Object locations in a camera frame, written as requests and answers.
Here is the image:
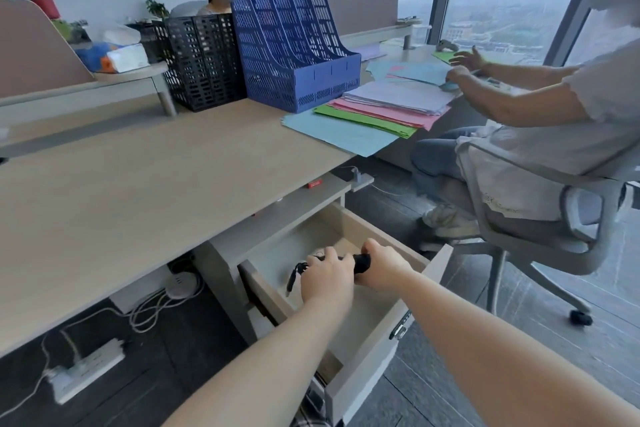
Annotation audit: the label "pale lilac paper stack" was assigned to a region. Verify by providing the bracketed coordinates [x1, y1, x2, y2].
[342, 80, 456, 116]

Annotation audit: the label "loose light blue paper sheets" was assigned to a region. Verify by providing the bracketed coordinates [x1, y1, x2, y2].
[365, 59, 461, 92]

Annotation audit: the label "green desk ornament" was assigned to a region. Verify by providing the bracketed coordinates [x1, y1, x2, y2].
[51, 17, 90, 46]

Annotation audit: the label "brown desk partition panel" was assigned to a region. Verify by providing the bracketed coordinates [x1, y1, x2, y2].
[0, 0, 96, 100]

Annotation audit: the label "person's left hand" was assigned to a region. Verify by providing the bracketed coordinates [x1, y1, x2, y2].
[299, 247, 357, 315]

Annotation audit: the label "grey cabinet drawer with lock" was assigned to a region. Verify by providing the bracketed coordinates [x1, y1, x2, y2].
[237, 201, 455, 425]

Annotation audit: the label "grey desk shelf riser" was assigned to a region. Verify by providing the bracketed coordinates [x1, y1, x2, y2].
[339, 16, 432, 51]
[0, 62, 179, 118]

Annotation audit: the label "green paper stack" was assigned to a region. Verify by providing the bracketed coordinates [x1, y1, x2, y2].
[313, 103, 419, 139]

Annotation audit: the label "blue plastic file rack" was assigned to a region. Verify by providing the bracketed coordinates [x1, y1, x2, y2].
[231, 0, 363, 114]

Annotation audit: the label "black mesh file rack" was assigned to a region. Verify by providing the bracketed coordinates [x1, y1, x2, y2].
[152, 13, 249, 113]

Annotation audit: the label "grey desk bracket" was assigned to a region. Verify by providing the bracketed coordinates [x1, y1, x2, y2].
[331, 165, 375, 192]

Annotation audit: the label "white round device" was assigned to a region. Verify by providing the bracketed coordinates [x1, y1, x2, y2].
[165, 270, 199, 300]

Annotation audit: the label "white power cables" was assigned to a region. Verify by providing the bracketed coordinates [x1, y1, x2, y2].
[0, 269, 206, 418]

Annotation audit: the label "small black wired mouse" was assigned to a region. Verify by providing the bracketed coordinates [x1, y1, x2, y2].
[285, 254, 326, 298]

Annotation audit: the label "red pot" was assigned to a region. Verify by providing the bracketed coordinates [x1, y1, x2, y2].
[27, 0, 61, 20]

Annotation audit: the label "pink paper stack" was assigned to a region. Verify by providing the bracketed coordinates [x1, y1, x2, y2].
[327, 96, 451, 131]

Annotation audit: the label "large black wired mouse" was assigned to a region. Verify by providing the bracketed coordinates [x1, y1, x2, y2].
[337, 253, 374, 276]

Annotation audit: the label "large light blue paper sheet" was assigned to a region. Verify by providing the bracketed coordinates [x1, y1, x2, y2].
[281, 110, 401, 158]

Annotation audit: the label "white power strip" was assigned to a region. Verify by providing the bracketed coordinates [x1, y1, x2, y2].
[47, 338, 126, 405]

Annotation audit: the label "grey office chair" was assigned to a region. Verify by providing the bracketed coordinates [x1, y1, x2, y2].
[419, 139, 640, 328]

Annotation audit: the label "grey-brown desk partition panel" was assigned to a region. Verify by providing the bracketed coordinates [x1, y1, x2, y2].
[322, 0, 400, 37]

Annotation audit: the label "potted green plant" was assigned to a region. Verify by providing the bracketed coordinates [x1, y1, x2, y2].
[125, 0, 171, 65]

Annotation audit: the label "bright green paper sheet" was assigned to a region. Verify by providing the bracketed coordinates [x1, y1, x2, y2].
[431, 49, 481, 67]

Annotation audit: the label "person's right forearm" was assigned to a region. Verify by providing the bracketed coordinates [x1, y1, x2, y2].
[399, 269, 640, 427]

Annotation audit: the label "colourful tissue pack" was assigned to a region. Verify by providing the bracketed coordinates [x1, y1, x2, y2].
[75, 23, 151, 74]

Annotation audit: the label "person's right hand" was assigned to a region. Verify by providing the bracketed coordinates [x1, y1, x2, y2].
[353, 238, 427, 294]

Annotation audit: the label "person's left forearm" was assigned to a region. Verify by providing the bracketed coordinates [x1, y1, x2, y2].
[162, 291, 356, 427]

